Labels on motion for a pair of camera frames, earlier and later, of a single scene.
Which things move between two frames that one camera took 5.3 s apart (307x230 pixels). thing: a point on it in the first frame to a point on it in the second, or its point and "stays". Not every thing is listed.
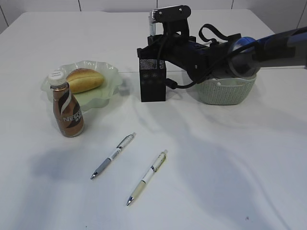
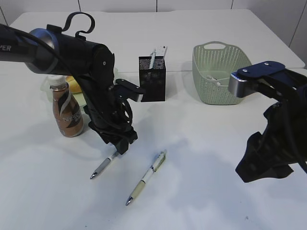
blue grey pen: x=152 y=29 to x=152 y=59
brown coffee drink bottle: x=68 y=111 stays
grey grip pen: x=118 y=149 stays
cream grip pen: x=156 y=165 stays
